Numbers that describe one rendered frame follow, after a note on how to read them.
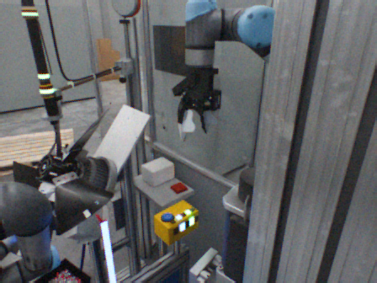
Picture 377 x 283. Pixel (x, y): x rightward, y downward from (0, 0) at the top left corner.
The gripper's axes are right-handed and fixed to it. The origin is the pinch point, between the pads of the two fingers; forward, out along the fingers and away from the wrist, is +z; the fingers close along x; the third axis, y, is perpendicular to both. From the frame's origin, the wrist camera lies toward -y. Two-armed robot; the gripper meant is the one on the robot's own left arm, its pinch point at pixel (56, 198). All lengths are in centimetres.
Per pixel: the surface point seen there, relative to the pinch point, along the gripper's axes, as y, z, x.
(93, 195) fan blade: -12.9, 3.9, 1.2
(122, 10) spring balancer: -4, 80, -65
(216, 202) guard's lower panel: -52, 55, 40
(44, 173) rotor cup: 12.5, 10.8, -4.1
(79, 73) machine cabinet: 312, 496, 23
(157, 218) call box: -34.8, 9.0, 14.6
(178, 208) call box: -41.5, 16.7, 15.2
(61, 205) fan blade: -2.9, -1.8, 2.0
